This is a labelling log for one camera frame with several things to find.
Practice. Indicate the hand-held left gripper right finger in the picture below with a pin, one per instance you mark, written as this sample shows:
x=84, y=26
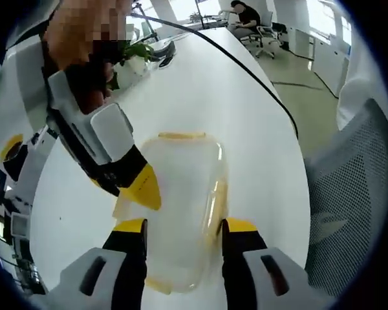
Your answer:
x=271, y=277

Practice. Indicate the black headset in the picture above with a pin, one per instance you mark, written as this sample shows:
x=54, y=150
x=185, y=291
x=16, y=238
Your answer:
x=166, y=53

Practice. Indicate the grey mesh office chair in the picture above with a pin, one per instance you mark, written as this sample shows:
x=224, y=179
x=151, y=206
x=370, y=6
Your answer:
x=346, y=206

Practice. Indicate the white low cabinet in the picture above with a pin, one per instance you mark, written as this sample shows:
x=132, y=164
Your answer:
x=326, y=61

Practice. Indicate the green potted plant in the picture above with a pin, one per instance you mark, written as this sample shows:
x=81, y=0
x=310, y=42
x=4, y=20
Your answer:
x=139, y=50

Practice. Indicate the white and yellow device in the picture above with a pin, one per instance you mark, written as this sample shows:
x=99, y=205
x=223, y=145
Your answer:
x=22, y=161

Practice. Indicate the white plant pot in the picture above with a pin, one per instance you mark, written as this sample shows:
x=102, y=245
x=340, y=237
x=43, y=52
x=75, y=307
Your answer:
x=132, y=71

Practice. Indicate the clear container with yellow buckle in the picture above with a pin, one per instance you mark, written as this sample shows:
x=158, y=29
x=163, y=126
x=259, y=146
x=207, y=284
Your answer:
x=184, y=193

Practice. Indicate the person's right hand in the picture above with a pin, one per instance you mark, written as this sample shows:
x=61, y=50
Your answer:
x=93, y=87

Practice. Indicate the white swivel chair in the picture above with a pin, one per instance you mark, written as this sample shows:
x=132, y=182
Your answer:
x=262, y=38

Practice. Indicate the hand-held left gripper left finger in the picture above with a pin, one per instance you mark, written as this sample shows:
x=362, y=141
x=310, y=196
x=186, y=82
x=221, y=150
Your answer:
x=97, y=274

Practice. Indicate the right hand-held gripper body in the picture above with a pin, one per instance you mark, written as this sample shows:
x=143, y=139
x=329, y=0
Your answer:
x=93, y=135

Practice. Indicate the person's white shirt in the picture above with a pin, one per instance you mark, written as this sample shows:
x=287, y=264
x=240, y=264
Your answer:
x=365, y=84

